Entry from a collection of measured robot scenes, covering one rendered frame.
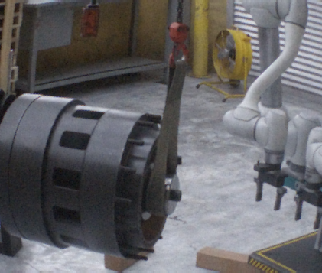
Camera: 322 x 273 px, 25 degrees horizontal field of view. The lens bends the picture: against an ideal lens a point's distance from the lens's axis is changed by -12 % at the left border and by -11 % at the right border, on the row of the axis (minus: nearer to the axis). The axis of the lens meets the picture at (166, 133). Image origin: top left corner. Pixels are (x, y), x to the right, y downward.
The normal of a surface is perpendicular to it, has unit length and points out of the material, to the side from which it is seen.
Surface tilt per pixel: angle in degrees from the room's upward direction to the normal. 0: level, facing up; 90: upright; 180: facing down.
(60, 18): 90
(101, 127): 27
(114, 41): 90
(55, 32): 90
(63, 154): 55
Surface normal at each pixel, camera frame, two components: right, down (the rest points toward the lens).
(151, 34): 0.73, 0.22
